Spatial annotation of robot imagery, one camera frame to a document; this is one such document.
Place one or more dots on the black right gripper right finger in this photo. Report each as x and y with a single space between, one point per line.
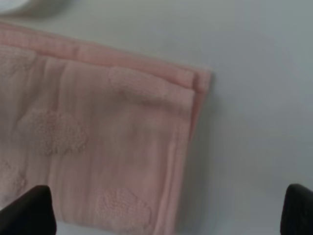
297 213

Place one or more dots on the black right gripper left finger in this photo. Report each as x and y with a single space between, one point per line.
31 214

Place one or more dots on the pink embossed towel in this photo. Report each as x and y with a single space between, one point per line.
108 131

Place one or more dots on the white rectangular plastic tray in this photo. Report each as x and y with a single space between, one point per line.
30 7

